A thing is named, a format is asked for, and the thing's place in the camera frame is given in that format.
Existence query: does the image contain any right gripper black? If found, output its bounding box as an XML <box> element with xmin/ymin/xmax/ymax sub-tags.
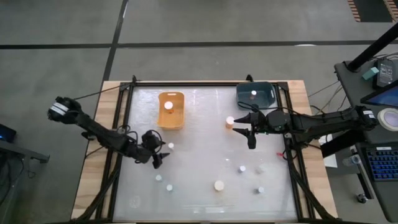
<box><xmin>233</xmin><ymin>111</ymin><xmax>271</xmax><ymax>151</ymax></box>

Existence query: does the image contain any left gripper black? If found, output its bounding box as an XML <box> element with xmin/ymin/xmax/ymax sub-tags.
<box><xmin>136</xmin><ymin>129</ymin><xmax>171</xmax><ymax>170</ymax></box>

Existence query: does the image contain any orange plastic bin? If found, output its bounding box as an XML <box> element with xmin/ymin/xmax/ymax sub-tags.
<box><xmin>157</xmin><ymin>91</ymin><xmax>185</xmax><ymax>131</ymax></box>

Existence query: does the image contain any teal plastic bin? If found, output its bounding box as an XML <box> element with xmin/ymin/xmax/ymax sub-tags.
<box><xmin>235</xmin><ymin>81</ymin><xmax>277</xmax><ymax>110</ymax></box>

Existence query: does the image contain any white paper sheet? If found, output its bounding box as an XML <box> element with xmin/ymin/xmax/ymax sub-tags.
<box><xmin>317</xmin><ymin>133</ymin><xmax>338</xmax><ymax>169</ymax></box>

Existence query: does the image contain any black stand beam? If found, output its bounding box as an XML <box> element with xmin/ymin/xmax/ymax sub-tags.
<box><xmin>320</xmin><ymin>126</ymin><xmax>368</xmax><ymax>159</ymax></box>

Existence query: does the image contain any dark grey workstation desk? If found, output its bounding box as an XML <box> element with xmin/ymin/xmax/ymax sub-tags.
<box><xmin>334</xmin><ymin>58</ymin><xmax>398</xmax><ymax>223</ymax></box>

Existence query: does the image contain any clear plastic water bottle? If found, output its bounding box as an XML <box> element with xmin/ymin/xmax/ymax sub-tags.
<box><xmin>341</xmin><ymin>154</ymin><xmax>363</xmax><ymax>167</ymax></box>

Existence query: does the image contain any white tape roll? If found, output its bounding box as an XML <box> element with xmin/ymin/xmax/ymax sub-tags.
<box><xmin>377</xmin><ymin>107</ymin><xmax>398</xmax><ymax>132</ymax></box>

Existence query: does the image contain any small teal container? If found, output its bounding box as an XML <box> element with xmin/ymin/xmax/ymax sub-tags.
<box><xmin>361</xmin><ymin>66</ymin><xmax>381</xmax><ymax>82</ymax></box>

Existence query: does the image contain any grey cart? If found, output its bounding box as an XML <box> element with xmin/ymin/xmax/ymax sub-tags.
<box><xmin>0</xmin><ymin>139</ymin><xmax>50</xmax><ymax>215</ymax></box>

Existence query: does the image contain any tablet with blue screen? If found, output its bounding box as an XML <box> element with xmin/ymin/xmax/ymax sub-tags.
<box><xmin>360</xmin><ymin>80</ymin><xmax>398</xmax><ymax>108</ymax></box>

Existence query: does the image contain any black backlit keyboard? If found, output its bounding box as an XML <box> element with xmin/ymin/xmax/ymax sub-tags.
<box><xmin>366</xmin><ymin>146</ymin><xmax>398</xmax><ymax>182</ymax></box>

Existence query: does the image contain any black electronic device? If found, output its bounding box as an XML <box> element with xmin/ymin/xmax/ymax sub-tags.
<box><xmin>372</xmin><ymin>58</ymin><xmax>396</xmax><ymax>89</ymax></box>

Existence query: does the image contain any black stand pole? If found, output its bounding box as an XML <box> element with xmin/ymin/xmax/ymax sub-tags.
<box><xmin>346</xmin><ymin>22</ymin><xmax>398</xmax><ymax>73</ymax></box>

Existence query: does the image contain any black device with blue light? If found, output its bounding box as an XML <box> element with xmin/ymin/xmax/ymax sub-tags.
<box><xmin>0</xmin><ymin>123</ymin><xmax>17</xmax><ymax>144</ymax></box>

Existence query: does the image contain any black mat with orange stripes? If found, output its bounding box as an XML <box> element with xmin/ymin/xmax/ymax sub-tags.
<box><xmin>347</xmin><ymin>0</ymin><xmax>398</xmax><ymax>24</ymax></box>

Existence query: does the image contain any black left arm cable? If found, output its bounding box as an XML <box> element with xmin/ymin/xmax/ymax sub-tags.
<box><xmin>73</xmin><ymin>80</ymin><xmax>135</xmax><ymax>101</ymax></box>

